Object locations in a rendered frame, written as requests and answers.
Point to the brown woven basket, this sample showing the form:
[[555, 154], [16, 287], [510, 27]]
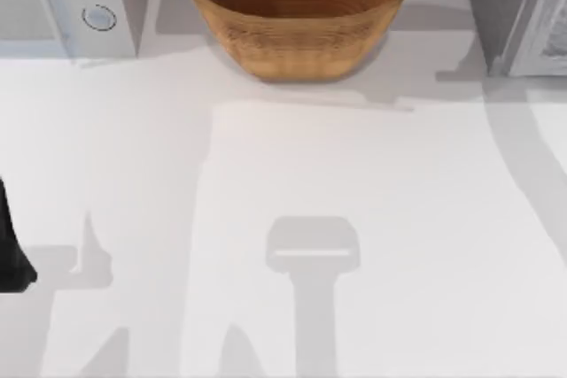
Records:
[[292, 19]]

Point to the pale microwave oven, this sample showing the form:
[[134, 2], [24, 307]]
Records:
[[119, 6]]

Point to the small silver microwave knob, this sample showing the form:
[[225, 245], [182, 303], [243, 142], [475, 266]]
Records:
[[99, 17]]

